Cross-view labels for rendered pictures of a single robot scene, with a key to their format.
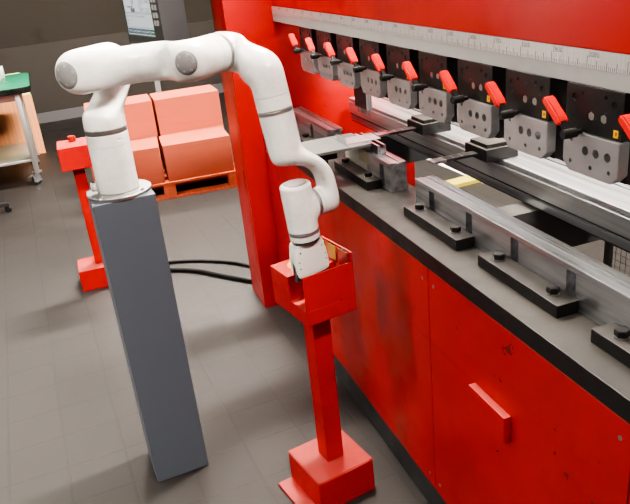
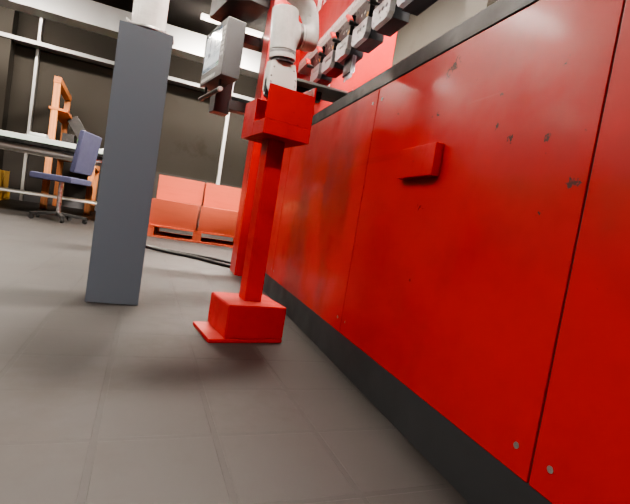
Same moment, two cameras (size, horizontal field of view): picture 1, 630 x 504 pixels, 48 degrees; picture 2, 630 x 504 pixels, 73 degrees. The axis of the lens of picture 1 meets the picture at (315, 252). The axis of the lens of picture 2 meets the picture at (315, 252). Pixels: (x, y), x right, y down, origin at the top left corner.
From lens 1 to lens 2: 1.26 m
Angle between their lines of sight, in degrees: 20
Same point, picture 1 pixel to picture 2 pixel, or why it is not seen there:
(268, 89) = not seen: outside the picture
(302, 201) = (288, 16)
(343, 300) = (299, 128)
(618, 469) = (598, 37)
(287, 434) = not seen: hidden behind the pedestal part
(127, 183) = (155, 22)
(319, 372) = (260, 201)
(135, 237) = (145, 62)
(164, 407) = (116, 227)
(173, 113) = (215, 194)
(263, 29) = not seen: hidden behind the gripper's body
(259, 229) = (247, 211)
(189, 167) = (214, 225)
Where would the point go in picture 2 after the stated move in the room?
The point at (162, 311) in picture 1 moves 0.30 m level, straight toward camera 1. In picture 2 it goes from (145, 137) to (133, 121)
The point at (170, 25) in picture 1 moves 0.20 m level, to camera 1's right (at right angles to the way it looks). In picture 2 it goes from (229, 55) to (261, 60)
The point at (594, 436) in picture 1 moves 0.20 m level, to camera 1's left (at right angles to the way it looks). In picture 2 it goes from (562, 35) to (431, 12)
